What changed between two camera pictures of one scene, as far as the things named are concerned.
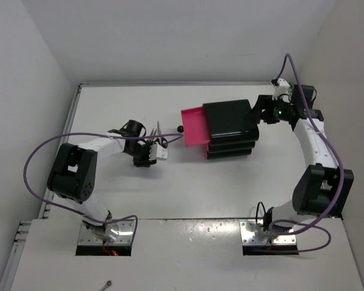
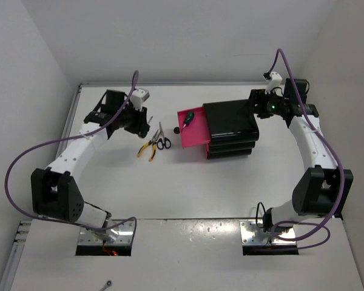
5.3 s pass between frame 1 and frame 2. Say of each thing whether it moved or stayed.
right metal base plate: stayed
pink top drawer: stayed
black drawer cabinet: stayed
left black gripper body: moved
